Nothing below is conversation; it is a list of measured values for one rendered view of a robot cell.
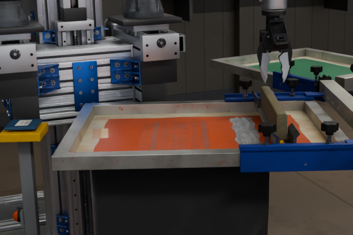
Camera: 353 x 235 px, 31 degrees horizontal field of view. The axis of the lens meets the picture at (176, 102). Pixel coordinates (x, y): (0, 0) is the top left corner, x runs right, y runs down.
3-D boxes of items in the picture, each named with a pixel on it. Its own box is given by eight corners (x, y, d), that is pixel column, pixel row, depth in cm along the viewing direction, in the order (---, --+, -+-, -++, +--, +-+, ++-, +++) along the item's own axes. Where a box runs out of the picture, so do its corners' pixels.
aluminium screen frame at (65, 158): (52, 170, 163) (51, 157, 162) (85, 113, 220) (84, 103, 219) (359, 163, 162) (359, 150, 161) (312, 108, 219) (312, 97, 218)
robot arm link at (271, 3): (289, -5, 180) (260, -4, 180) (289, 11, 181) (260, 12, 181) (284, -7, 187) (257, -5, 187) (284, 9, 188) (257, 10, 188)
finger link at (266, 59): (263, 79, 193) (270, 50, 191) (267, 84, 187) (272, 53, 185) (253, 78, 193) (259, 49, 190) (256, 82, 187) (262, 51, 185)
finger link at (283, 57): (289, 77, 192) (283, 47, 190) (293, 81, 187) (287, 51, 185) (279, 79, 193) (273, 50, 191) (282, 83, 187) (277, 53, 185)
